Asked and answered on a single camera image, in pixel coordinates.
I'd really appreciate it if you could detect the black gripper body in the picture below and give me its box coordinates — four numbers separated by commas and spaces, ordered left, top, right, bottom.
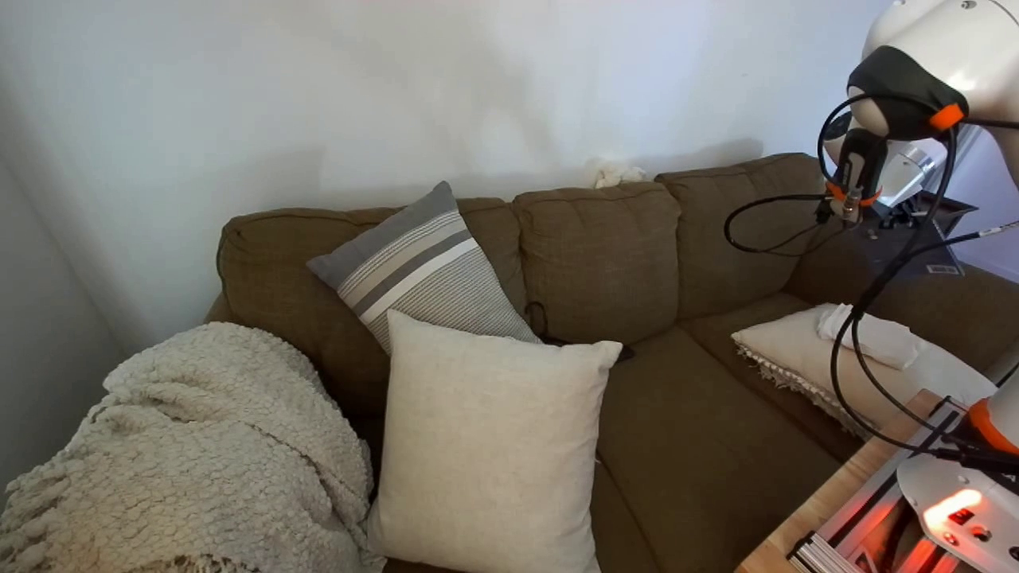
819, 192, 916, 232

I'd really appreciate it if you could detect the robot base with status light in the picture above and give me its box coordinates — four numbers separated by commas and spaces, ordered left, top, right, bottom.
896, 363, 1019, 573

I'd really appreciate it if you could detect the white fringed flat pillow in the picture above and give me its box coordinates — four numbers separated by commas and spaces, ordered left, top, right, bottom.
730, 299, 1000, 440

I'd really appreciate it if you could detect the cream square pillow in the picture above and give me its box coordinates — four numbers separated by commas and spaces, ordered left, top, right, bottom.
362, 306, 628, 573

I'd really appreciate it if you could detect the grey striped pillow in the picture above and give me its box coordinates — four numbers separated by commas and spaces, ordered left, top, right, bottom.
302, 179, 541, 354

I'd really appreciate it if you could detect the black tray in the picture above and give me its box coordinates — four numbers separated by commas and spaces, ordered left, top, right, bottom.
902, 192, 981, 252

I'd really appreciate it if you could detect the rolled white towel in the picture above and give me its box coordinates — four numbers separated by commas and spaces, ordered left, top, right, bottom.
811, 299, 928, 373

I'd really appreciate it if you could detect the small white object behind sofa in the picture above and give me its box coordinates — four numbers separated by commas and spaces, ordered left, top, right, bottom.
587, 157, 641, 192

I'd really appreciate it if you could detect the brown fabric sofa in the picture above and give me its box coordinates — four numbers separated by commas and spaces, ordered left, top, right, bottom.
204, 151, 1019, 573

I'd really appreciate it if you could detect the cream knit blanket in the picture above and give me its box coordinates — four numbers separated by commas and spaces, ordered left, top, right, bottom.
0, 318, 384, 573

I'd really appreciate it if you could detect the wooden table with metal rail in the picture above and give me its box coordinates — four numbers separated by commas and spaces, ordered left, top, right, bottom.
734, 393, 1019, 573

